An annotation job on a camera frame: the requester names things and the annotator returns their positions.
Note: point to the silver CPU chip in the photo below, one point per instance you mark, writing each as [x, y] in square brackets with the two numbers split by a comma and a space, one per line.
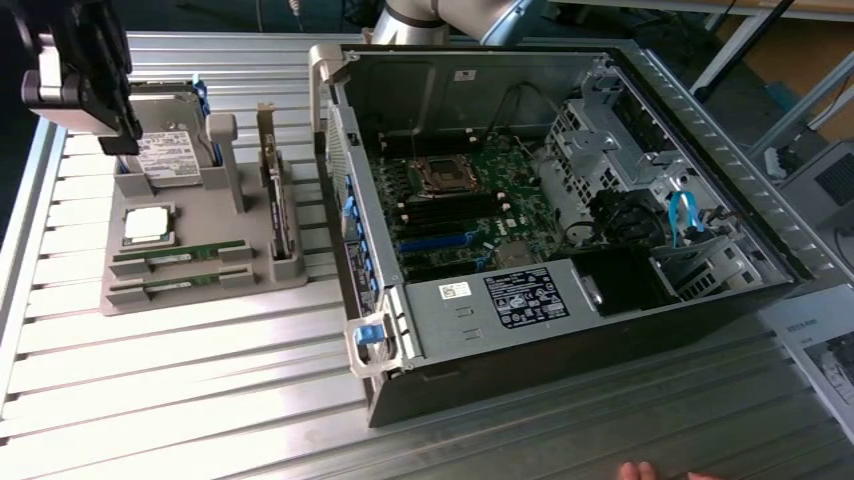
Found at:
[150, 224]

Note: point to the silver disk bay cage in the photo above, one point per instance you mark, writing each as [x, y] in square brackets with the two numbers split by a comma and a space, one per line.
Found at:
[601, 145]

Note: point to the silver power supply unit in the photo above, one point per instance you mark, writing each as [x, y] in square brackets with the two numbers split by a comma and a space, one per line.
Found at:
[494, 310]

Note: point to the grey parts rack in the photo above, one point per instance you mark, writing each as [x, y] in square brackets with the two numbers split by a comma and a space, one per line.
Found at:
[200, 220]

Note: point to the printed paper sheet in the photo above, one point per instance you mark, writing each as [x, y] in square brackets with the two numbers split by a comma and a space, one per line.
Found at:
[821, 350]

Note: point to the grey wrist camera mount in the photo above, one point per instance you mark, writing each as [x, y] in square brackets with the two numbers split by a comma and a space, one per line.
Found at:
[60, 107]

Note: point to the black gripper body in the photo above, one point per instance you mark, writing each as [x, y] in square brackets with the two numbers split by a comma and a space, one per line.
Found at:
[100, 60]

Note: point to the graphics card with metal bracket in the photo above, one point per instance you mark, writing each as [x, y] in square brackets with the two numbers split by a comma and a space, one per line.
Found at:
[279, 200]

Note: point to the blue case release latch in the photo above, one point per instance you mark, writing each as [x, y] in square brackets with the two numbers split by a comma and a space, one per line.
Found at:
[366, 335]

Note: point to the blue expansion slot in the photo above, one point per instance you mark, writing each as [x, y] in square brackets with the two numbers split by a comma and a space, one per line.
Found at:
[433, 242]

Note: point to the black open PC case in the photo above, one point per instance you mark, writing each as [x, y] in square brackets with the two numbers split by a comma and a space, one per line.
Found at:
[507, 380]

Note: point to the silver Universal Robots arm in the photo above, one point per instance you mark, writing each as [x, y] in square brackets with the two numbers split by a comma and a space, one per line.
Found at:
[414, 15]

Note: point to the green RAM stick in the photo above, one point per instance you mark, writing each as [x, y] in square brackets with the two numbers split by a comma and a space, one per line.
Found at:
[180, 254]
[194, 283]

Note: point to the hard disk with blue rails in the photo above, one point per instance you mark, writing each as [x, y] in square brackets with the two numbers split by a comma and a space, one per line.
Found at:
[167, 145]

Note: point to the silver chipset heatsink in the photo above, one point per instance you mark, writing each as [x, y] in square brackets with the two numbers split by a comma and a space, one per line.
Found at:
[515, 255]

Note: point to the grey computer box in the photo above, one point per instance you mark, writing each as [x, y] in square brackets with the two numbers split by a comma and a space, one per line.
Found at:
[824, 185]

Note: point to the black RAM slot bank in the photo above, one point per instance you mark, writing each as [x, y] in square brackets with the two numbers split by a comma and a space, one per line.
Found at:
[454, 207]
[427, 142]

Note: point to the green motherboard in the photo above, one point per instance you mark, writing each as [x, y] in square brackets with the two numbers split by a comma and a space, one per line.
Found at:
[461, 220]

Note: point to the CPU socket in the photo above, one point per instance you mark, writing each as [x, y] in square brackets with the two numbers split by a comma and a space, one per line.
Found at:
[443, 174]

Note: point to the person's hand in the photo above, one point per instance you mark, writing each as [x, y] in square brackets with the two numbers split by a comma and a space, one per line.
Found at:
[637, 472]

